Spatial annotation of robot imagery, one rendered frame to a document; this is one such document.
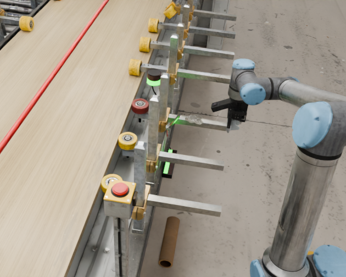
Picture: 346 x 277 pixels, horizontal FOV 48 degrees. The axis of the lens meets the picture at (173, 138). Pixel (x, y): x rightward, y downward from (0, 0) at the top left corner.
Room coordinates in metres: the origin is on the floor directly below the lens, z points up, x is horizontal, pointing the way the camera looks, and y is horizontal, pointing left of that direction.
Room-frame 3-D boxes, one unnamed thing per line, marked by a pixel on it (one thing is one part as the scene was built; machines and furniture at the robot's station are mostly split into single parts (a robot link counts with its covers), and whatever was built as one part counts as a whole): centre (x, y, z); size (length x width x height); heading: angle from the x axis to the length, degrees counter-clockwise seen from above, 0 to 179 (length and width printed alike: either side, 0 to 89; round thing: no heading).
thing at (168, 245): (1.33, -0.04, 0.04); 0.30 x 0.08 x 0.08; 175
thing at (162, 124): (1.44, 0.06, 0.85); 0.14 x 0.06 x 0.05; 175
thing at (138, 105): (1.47, 0.17, 0.85); 0.08 x 0.08 x 0.11
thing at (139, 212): (0.95, 0.10, 0.84); 0.14 x 0.06 x 0.05; 175
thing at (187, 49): (1.96, -0.04, 0.95); 0.50 x 0.04 x 0.04; 85
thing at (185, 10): (2.17, 0.00, 0.87); 0.04 x 0.04 x 0.48; 85
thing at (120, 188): (0.66, 0.12, 1.22); 0.04 x 0.04 x 0.02
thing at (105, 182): (0.97, 0.21, 0.85); 0.08 x 0.08 x 0.11
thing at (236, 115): (1.44, -0.27, 0.97); 0.09 x 0.08 x 0.12; 85
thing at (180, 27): (1.92, 0.02, 0.87); 0.04 x 0.04 x 0.48; 85
